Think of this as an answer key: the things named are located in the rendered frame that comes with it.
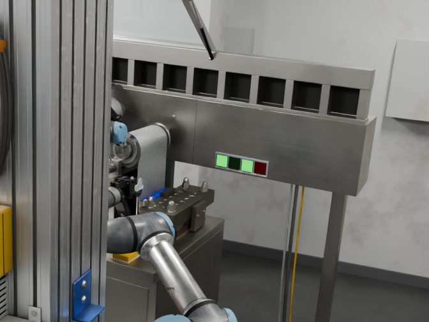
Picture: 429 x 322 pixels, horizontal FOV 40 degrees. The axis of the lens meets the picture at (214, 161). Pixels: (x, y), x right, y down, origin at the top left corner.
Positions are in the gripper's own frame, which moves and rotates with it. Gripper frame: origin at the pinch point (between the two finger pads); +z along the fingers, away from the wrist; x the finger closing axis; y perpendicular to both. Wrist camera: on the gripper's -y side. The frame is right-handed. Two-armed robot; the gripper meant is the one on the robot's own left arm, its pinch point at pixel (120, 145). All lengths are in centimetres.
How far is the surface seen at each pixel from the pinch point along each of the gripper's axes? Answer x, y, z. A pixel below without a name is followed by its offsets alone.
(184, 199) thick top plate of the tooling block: -20.2, -5.9, 31.0
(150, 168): -6.0, 0.3, 18.5
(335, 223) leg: -80, 9, 62
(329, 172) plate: -77, 20, 32
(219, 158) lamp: -28.5, 17.3, 33.0
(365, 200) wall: -69, 82, 210
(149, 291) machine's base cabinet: -29, -50, 13
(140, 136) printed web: -3.4, 8.4, 5.7
